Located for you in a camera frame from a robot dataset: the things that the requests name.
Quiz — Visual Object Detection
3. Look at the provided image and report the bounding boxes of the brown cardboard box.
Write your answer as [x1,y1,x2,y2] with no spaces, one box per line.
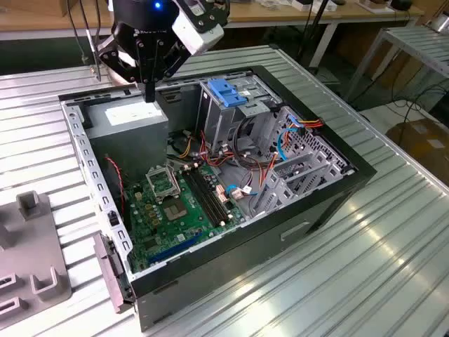
[385,118,449,178]

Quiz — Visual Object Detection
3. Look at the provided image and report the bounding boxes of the red yellow power wire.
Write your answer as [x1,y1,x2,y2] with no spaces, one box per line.
[296,118,324,137]

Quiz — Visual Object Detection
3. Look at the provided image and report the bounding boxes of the silver metal drive cage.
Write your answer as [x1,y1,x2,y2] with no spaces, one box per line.
[195,74,283,157]

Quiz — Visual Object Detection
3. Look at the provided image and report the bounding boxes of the silver metal disk bay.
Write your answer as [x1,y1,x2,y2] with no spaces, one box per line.
[249,149,348,218]

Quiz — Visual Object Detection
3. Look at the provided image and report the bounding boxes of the case front bezel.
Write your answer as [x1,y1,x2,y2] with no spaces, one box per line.
[92,232,137,314]

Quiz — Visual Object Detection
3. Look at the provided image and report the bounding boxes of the green motherboard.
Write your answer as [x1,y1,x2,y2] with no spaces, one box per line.
[124,161,246,274]

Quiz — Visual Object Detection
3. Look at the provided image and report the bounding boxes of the blue expansion slot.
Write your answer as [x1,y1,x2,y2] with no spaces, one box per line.
[146,230,207,267]

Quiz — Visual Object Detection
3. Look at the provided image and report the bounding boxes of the red black twisted wire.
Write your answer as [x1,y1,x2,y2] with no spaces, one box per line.
[104,156,128,216]

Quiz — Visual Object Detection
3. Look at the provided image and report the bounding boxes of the metal socket cover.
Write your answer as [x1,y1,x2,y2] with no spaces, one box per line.
[145,164,182,203]

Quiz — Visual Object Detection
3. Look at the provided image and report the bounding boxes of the yellow orange wire bundle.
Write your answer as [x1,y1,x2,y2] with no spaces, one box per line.
[177,136,194,159]

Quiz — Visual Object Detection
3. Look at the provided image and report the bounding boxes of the grey power supply unit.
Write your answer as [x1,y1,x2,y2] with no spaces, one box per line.
[83,98,170,180]

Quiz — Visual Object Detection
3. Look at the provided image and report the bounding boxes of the wooden desk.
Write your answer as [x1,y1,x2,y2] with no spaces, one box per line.
[0,0,425,41]

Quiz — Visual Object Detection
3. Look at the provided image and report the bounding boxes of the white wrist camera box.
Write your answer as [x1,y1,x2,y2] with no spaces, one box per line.
[170,0,232,57]

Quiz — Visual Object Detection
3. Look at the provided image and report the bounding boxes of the black RAM slot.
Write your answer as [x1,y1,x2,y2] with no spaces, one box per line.
[193,167,230,225]
[199,166,235,223]
[182,169,220,229]
[187,168,225,227]

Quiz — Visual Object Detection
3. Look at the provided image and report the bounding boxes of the blue data wire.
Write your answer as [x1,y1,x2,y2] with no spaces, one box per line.
[276,123,303,162]
[225,183,260,198]

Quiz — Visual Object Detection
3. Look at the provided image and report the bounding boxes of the metal slat side table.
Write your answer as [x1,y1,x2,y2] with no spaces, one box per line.
[342,25,449,103]

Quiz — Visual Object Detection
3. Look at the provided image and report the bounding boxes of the grey parts rack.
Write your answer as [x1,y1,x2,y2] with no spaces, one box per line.
[0,190,74,322]

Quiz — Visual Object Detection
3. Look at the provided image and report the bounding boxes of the orange red wire bundle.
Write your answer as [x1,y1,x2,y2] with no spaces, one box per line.
[257,153,281,190]

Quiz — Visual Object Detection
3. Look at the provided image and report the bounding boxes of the blue plastic drive latch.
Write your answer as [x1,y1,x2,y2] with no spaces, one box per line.
[206,79,248,109]

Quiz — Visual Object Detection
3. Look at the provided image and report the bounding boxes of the CPU socket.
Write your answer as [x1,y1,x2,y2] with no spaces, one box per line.
[161,198,193,223]

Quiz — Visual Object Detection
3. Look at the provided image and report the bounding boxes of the silver metal cylinder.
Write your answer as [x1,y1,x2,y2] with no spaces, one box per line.
[429,12,449,33]

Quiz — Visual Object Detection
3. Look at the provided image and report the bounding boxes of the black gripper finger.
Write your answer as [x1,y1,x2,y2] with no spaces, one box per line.
[98,44,152,103]
[149,40,190,103]

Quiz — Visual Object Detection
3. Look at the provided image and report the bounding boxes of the black open PC case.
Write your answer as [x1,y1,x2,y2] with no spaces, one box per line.
[58,65,378,333]

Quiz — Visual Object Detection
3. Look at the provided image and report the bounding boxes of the black case fan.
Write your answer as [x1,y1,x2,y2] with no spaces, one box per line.
[100,154,133,232]

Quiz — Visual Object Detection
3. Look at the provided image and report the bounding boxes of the black cable bundle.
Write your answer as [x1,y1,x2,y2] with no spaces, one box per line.
[232,115,280,171]

